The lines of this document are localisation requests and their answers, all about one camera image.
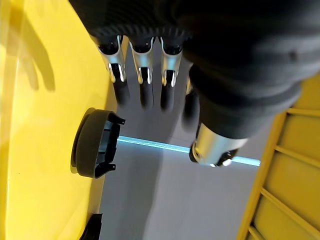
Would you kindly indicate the black plastic housing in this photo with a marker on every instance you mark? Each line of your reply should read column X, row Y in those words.
column 91, row 226
column 96, row 143

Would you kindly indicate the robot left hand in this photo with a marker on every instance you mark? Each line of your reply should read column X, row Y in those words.
column 225, row 50

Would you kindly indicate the yellow ribbed shelf board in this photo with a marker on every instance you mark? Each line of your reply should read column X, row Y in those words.
column 287, row 175

